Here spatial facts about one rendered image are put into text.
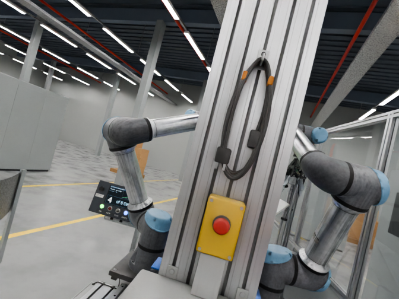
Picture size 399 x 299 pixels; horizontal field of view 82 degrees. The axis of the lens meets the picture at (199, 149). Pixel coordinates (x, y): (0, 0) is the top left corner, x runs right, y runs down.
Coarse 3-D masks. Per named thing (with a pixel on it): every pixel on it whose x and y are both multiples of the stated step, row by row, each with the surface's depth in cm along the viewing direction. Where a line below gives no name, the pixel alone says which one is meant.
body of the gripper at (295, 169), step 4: (296, 156) 118; (296, 160) 120; (296, 164) 118; (292, 168) 117; (296, 168) 117; (300, 168) 116; (292, 172) 119; (296, 172) 117; (300, 172) 116; (292, 176) 119; (296, 176) 117; (300, 176) 115; (304, 176) 115
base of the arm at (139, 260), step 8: (136, 248) 96; (144, 248) 92; (136, 256) 94; (144, 256) 92; (152, 256) 92; (160, 256) 94; (128, 264) 95; (136, 264) 91; (144, 264) 91; (152, 264) 91; (136, 272) 90
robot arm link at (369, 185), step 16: (352, 176) 70; (368, 176) 70; (384, 176) 71; (352, 192) 71; (368, 192) 70; (384, 192) 70; (336, 208) 78; (352, 208) 73; (368, 208) 73; (320, 224) 84; (336, 224) 78; (352, 224) 78; (320, 240) 82; (336, 240) 79; (304, 256) 87; (320, 256) 83; (304, 272) 86; (320, 272) 83; (304, 288) 88; (320, 288) 86
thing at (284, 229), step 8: (296, 184) 206; (288, 192) 212; (296, 192) 207; (296, 200) 208; (288, 216) 206; (280, 224) 211; (288, 224) 205; (280, 232) 209; (288, 232) 206; (280, 240) 207
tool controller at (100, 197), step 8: (104, 184) 140; (112, 184) 140; (96, 192) 138; (104, 192) 138; (112, 192) 138; (120, 192) 138; (96, 200) 137; (104, 200) 137; (120, 200) 137; (128, 200) 137; (96, 208) 135; (104, 208) 135; (112, 208) 135; (120, 208) 135; (112, 216) 134; (120, 216) 134
